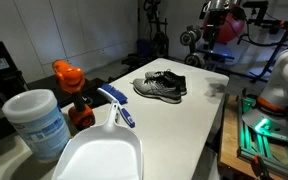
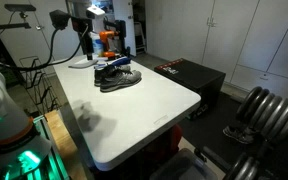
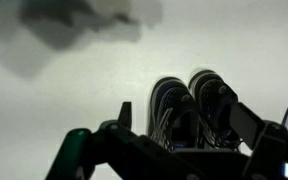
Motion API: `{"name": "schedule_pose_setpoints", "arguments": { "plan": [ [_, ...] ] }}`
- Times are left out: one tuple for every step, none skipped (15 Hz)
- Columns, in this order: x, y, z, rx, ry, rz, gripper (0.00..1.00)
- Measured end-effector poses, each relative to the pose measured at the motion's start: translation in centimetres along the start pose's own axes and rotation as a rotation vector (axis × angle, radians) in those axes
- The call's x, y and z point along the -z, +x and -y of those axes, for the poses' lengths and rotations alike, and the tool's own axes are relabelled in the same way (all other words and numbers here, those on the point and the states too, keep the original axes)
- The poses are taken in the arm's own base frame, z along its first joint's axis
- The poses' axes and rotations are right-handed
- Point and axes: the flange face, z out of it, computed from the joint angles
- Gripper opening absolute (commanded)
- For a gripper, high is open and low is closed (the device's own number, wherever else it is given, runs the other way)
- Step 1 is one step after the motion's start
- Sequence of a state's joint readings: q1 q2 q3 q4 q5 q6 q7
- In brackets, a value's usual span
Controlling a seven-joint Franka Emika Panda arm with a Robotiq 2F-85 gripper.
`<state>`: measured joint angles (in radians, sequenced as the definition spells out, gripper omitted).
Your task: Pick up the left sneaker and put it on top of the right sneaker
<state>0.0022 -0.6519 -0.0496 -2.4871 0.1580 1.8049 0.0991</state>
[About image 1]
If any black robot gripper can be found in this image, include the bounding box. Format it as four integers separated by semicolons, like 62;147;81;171
202;8;226;46

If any grey running sneaker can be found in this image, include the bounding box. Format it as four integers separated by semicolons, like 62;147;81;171
144;69;188;96
132;77;182;104

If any wooden cart top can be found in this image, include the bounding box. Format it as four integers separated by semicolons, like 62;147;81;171
218;94;288;180

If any blue padded bench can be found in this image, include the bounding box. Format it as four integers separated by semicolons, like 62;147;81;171
197;43;236;63

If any red exercise ball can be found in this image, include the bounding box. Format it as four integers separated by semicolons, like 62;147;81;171
202;9;247;45

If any black exercise machine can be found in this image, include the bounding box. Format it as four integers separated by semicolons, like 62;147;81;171
143;0;170;60

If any blue hand brush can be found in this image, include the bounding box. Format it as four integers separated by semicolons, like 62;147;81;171
96;83;136;129

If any orange black clamp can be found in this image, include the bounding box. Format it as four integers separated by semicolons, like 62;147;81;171
250;154;269;180

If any white dustpan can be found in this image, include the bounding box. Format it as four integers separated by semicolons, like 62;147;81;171
51;99;144;180

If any white blue wipes canister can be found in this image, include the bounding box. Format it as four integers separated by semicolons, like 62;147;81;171
1;88;72;163

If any green lit aluminium mount frame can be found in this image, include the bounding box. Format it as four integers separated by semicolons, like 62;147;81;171
237;94;288;180

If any orange cordless drill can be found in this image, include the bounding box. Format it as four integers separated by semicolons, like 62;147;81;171
52;59;97;131

